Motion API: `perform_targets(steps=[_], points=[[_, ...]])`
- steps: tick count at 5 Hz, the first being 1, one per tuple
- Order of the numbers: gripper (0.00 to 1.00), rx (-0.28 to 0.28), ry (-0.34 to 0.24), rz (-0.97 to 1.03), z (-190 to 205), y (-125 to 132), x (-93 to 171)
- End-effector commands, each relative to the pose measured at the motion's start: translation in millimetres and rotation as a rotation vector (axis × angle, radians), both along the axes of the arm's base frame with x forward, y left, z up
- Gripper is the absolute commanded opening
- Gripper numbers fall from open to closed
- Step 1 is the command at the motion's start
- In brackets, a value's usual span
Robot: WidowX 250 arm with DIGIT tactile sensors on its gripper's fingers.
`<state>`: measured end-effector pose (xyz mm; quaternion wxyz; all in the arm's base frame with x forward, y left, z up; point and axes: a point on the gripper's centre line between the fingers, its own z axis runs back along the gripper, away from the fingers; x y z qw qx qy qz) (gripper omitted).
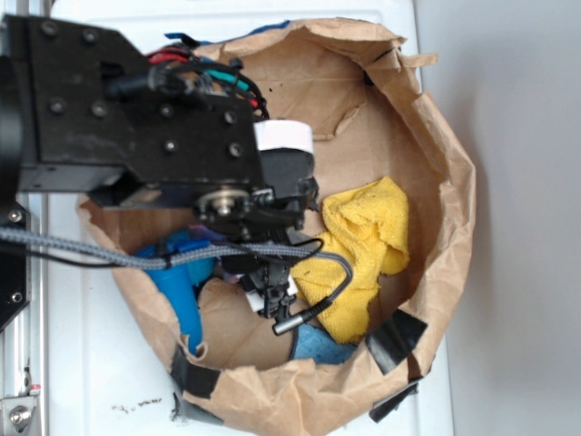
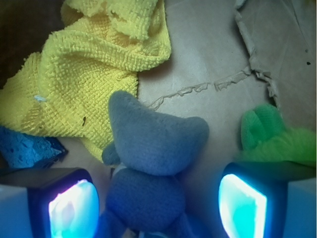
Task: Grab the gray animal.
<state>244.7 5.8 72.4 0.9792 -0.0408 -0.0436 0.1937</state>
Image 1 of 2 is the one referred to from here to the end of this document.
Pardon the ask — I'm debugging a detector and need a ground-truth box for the brown paper bag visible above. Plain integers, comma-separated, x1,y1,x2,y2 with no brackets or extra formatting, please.
113,18,476,435

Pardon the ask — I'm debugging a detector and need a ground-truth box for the yellow cloth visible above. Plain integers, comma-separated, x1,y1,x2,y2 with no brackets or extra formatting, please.
318,176,409,343

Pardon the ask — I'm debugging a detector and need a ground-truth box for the blue sponge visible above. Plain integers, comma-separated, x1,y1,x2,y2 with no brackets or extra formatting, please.
290,324,357,365

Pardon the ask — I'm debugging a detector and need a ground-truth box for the aluminum frame rail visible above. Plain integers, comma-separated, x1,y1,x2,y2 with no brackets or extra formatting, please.
0,190,49,436

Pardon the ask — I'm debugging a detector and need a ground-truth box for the gray braided cable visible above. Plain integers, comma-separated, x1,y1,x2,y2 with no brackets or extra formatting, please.
0,226,354,336

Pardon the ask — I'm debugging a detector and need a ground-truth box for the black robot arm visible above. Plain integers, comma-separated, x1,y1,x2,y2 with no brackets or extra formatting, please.
1,15,330,334

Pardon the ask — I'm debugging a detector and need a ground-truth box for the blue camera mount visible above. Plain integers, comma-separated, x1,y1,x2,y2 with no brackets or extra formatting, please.
136,230,216,355

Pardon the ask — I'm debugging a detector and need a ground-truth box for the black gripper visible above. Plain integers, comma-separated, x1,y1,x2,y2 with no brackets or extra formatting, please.
195,120,319,327

